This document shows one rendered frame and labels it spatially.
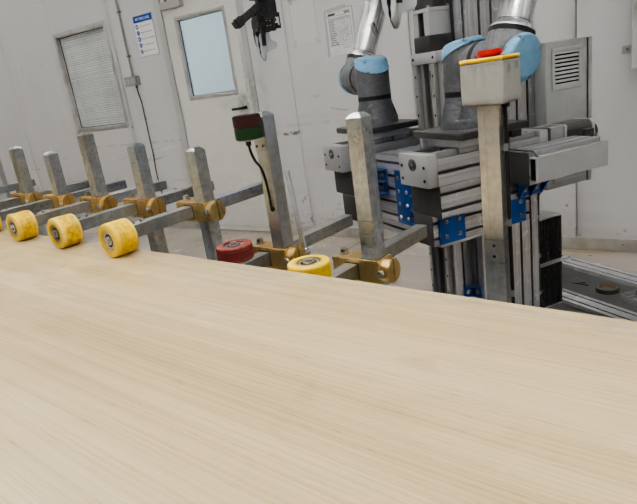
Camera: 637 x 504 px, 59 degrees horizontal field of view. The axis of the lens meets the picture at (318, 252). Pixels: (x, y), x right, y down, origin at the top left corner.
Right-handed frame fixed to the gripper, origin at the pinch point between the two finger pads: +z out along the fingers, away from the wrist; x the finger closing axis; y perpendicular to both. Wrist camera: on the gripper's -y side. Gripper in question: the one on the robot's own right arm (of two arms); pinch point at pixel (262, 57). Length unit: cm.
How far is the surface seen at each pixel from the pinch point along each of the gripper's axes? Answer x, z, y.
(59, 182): 10, 30, -74
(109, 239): -64, 37, -67
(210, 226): -58, 41, -42
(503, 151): -126, 24, -9
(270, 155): -81, 24, -31
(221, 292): -106, 42, -53
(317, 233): -70, 46, -18
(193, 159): -58, 24, -43
